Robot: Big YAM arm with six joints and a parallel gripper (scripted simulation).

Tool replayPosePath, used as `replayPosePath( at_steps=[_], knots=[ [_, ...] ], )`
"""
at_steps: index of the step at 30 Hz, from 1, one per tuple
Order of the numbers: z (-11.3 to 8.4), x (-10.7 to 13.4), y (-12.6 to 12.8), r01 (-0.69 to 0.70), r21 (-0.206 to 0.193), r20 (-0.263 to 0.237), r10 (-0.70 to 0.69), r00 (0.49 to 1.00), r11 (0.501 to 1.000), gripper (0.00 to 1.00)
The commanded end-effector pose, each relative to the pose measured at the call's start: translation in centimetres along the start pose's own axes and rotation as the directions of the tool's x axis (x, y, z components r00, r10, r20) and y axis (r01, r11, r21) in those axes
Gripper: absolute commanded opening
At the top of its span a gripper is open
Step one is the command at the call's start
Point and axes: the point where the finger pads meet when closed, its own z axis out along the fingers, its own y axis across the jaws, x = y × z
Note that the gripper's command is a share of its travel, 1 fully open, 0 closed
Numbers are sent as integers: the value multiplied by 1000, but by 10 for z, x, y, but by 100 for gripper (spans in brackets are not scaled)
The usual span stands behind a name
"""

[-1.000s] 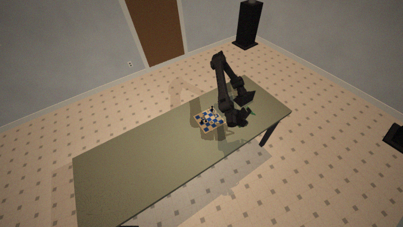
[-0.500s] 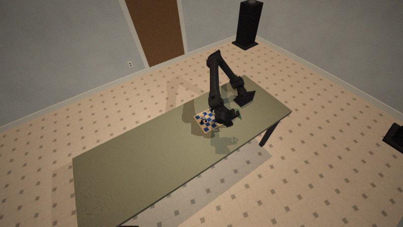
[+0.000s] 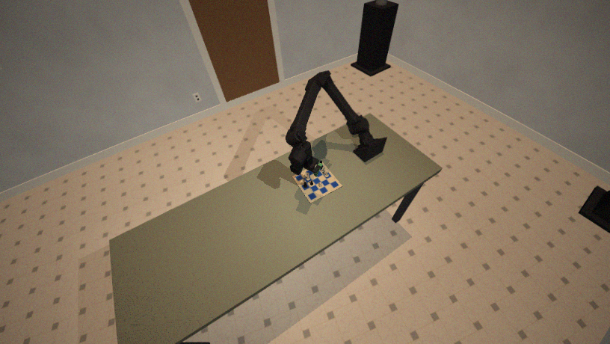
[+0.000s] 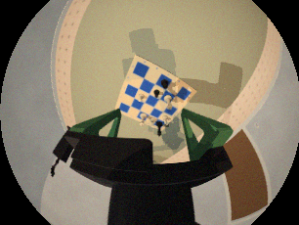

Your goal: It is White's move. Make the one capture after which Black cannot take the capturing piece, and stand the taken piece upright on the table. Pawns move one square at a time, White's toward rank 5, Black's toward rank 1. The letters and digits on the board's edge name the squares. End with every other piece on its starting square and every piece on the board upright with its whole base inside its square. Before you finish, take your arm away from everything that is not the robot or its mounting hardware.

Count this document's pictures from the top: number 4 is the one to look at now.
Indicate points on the blue and cream checkered board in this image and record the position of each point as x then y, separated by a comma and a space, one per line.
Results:
144, 77

